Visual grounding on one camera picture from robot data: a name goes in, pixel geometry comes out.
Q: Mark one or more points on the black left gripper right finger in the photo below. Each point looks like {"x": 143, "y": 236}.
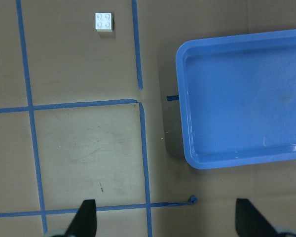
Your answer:
{"x": 249, "y": 222}

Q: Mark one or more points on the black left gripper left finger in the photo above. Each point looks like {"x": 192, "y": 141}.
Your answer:
{"x": 84, "y": 223}

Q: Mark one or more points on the white block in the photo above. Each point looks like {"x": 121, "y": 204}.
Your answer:
{"x": 103, "y": 22}

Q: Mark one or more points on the blue plastic tray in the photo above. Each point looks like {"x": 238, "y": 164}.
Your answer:
{"x": 237, "y": 99}

